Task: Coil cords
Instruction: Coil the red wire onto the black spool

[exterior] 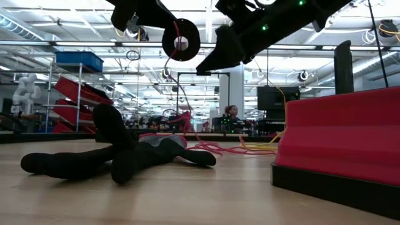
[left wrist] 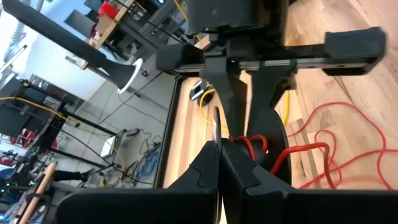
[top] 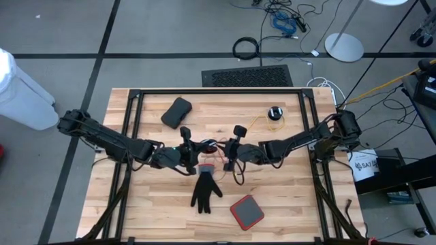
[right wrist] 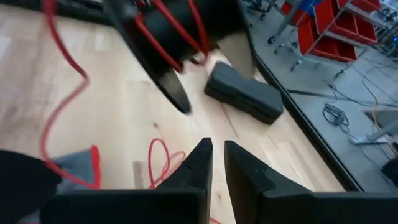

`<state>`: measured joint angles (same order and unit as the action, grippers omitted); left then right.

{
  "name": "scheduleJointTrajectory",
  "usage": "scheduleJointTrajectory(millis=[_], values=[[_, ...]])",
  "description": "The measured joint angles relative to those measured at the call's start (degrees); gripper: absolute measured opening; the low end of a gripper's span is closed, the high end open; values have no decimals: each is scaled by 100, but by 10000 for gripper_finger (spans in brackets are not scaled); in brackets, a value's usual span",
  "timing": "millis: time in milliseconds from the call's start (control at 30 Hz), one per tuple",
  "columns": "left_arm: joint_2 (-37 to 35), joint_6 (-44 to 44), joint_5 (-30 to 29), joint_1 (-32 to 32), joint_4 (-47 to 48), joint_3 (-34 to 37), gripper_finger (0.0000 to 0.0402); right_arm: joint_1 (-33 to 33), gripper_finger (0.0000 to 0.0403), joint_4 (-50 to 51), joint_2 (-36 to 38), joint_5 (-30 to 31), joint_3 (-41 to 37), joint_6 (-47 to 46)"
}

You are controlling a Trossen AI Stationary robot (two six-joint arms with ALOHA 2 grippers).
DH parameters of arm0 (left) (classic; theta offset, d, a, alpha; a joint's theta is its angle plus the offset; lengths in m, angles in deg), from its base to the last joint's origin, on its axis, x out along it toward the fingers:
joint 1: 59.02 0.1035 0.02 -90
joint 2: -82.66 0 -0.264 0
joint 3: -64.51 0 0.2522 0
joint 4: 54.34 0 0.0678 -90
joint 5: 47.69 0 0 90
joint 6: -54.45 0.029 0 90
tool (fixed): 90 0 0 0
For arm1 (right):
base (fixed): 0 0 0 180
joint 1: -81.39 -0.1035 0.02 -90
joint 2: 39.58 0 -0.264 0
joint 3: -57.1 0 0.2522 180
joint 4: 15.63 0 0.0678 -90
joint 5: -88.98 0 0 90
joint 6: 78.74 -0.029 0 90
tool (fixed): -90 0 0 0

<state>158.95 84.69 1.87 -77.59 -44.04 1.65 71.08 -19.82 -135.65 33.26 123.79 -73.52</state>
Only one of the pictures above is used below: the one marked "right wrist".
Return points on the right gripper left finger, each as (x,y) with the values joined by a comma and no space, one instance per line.
(140,205)

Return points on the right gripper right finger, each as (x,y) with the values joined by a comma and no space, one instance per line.
(280,205)

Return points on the black rounded plastic piece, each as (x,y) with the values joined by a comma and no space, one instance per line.
(245,93)

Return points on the black computer tower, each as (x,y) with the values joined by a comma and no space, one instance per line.
(392,171)

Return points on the wood-edged desk grey legs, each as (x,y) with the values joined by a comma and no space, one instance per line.
(379,133)

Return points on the black glove grey red cuff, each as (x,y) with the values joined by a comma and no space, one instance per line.
(18,180)

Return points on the metal shelf rack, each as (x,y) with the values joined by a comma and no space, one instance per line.
(311,53)

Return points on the red storage bin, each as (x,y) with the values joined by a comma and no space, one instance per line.
(323,46)
(342,28)
(363,3)

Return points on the blue storage bin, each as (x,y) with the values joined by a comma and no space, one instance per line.
(311,4)

